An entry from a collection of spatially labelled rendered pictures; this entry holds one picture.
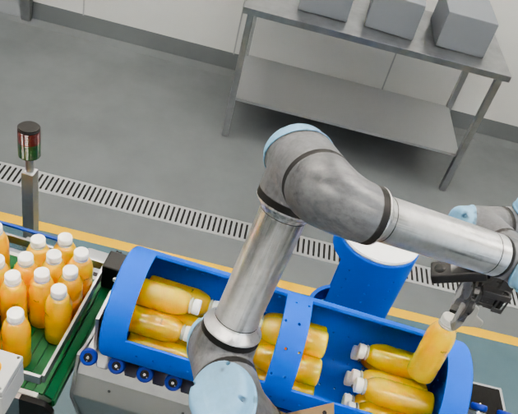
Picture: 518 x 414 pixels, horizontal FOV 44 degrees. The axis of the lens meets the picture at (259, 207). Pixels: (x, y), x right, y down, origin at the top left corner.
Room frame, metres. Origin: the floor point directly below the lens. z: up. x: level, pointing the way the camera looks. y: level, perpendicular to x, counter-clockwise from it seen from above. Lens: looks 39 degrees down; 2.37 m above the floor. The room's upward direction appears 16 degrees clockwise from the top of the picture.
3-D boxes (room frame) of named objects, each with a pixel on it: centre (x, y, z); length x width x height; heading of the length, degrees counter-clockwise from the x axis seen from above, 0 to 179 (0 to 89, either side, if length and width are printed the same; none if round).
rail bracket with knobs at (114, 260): (1.25, 0.35, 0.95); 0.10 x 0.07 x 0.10; 179
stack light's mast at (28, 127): (1.41, 0.69, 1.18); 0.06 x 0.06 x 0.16
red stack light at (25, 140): (1.41, 0.69, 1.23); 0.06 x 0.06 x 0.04
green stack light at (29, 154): (1.41, 0.69, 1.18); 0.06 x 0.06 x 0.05
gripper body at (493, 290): (1.04, -0.52, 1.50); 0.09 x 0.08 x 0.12; 89
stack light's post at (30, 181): (1.41, 0.69, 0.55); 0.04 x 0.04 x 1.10; 89
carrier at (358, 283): (1.67, -0.42, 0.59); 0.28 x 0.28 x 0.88
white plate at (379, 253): (1.67, -0.42, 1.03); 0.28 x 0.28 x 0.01
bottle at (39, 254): (1.17, 0.55, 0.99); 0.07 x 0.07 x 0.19
